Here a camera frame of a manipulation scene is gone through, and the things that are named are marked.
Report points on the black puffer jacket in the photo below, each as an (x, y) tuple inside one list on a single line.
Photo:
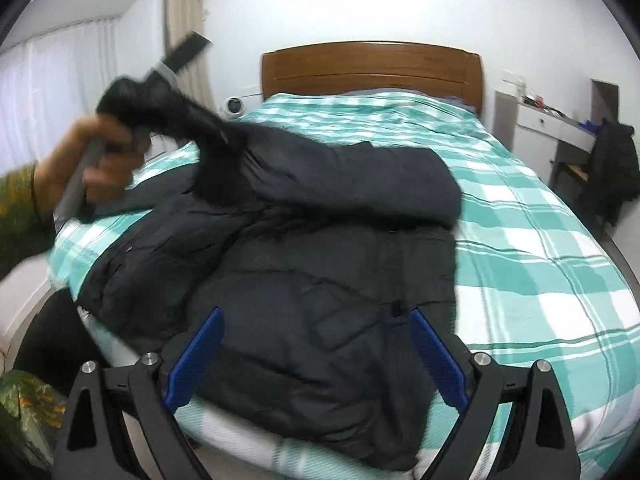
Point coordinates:
[(320, 280)]

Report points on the person's floral green top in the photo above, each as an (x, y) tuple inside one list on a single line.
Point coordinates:
[(25, 405)]

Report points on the wooden headboard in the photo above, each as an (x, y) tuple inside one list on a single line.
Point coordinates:
[(370, 67)]

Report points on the wooden chair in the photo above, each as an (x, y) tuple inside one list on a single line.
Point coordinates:
[(567, 172)]

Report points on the white desk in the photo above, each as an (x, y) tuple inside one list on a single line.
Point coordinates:
[(540, 125)]

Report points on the bed with green plaid cover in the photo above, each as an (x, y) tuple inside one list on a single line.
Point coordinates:
[(525, 270)]

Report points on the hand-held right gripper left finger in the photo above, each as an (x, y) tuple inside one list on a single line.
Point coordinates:
[(196, 360)]

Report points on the person's left forearm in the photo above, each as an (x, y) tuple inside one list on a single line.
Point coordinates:
[(17, 220)]

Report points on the white sheer curtain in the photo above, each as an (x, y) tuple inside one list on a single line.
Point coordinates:
[(55, 75)]

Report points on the person's black pants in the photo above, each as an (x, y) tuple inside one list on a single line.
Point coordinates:
[(55, 340)]

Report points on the beige curtain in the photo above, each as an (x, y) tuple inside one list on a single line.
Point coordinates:
[(187, 20)]

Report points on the dark hanging coat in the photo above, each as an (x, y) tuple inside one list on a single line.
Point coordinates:
[(612, 170)]

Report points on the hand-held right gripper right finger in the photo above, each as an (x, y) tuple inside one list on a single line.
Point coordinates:
[(439, 360)]

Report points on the person's left hand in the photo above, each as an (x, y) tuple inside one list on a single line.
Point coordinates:
[(57, 152)]

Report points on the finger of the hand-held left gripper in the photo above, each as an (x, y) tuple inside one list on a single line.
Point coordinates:
[(195, 117)]

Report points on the small white round fan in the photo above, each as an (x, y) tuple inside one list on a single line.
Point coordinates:
[(233, 107)]

